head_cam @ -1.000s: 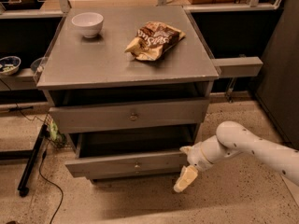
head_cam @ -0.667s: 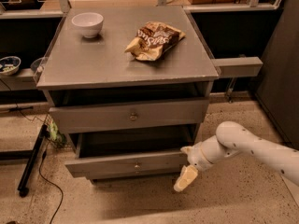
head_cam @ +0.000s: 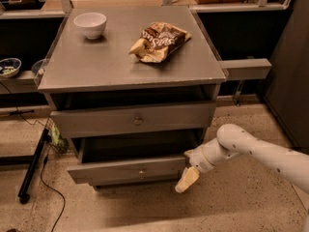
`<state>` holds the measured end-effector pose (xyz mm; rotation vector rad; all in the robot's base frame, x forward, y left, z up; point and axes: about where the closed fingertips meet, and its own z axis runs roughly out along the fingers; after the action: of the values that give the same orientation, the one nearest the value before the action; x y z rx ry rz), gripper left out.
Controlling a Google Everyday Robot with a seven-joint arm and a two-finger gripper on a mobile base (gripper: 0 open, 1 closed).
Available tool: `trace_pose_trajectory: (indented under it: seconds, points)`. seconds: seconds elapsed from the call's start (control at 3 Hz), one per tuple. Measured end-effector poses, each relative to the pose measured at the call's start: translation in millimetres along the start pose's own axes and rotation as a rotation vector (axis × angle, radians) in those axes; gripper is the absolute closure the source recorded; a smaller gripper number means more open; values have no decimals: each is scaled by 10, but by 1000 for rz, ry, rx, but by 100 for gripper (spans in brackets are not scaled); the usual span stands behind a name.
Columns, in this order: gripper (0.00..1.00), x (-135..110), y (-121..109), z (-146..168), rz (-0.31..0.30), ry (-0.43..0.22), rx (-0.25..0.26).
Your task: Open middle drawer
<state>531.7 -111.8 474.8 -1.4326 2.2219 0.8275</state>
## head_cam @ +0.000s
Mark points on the black table leg bar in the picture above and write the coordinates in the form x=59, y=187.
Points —
x=22, y=194

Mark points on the grey bottom drawer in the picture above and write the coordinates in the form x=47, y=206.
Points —
x=134, y=180

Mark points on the brown snack chip bag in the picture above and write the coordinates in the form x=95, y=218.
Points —
x=158, y=41

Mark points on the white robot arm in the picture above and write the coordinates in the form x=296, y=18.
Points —
x=231, y=141

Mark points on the grey drawer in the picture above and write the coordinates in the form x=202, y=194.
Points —
x=109, y=158
x=134, y=180
x=134, y=119

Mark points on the green item in wire basket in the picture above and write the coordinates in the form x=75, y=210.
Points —
x=59, y=143

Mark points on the grey side shelf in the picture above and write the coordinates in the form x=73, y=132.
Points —
x=24, y=82
x=245, y=69

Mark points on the grey side shelf left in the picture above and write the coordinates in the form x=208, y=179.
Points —
x=24, y=82

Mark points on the grey side shelf right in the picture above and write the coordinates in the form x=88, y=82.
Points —
x=245, y=69

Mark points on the white ceramic bowl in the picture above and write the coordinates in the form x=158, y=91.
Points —
x=91, y=25

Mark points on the clear glass bowl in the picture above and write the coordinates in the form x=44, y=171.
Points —
x=41, y=64

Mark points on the blue patterned bowl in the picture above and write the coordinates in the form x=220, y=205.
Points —
x=9, y=67

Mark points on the grey drawer cabinet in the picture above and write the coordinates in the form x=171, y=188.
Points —
x=88, y=74

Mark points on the grey top drawer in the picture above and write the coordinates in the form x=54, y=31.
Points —
x=134, y=119

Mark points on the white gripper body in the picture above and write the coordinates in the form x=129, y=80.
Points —
x=197, y=161

